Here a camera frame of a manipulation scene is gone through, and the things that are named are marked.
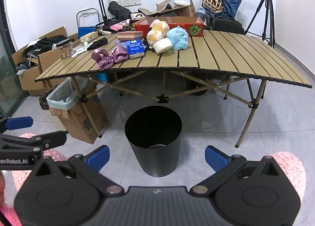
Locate black sock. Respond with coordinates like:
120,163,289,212
87,37,109,51

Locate blue folding cart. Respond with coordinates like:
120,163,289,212
76,8,99,39

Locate black trash bin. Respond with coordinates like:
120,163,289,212
124,105,183,177

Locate tan slatted folding table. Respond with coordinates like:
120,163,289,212
34,29,312,148

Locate clear snack jar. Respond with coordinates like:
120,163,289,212
56,39,73,59

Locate torn open cardboard box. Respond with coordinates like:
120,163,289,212
138,0,197,18

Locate pink fuzzy slipper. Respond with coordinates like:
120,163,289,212
271,152,307,195
12,132,69,192

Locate yellow plush toy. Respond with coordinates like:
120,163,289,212
146,19,170,45

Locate blue plush toy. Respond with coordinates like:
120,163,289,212
166,26,189,51

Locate printed cardboard box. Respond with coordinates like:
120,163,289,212
48,78,109,145

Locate white crumpled cloth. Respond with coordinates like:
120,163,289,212
71,42,90,56

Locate black tripod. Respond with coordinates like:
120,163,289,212
244,0,277,49

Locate rattan ball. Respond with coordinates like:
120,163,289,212
203,0,224,13

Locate pale yellow carton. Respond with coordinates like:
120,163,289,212
80,31,100,42

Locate pink and brown box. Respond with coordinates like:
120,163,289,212
117,30,144,40

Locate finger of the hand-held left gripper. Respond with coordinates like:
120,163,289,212
0,116,33,133
0,130,67,153

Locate long red cardboard box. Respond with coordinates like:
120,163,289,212
135,17,204,38

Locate blue tissue packet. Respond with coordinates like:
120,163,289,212
125,39,145,59

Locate white wall socket strip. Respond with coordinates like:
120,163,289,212
116,0,142,7

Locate dark blue pillow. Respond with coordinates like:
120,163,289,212
212,0,245,21

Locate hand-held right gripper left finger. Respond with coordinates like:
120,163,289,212
31,145,125,195

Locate black duffel bag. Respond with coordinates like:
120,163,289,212
108,1,133,21

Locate white round roll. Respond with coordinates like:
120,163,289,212
153,37,174,54

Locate purple satin bonnet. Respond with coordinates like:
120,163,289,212
109,46,130,64
91,49,116,70

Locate black cart wheel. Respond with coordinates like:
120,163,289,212
186,76,209,96

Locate black clothes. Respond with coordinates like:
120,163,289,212
32,35,68,54

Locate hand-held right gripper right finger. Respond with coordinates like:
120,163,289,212
191,145,283,195

